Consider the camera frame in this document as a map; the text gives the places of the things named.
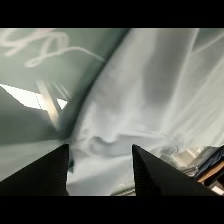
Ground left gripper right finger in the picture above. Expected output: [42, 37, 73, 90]
[131, 144, 218, 197]

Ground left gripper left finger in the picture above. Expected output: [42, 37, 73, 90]
[0, 143, 70, 197]

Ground pale blue shirt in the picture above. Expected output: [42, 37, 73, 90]
[65, 28, 224, 197]

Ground dark blue garment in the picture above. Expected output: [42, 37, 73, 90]
[191, 145, 224, 179]

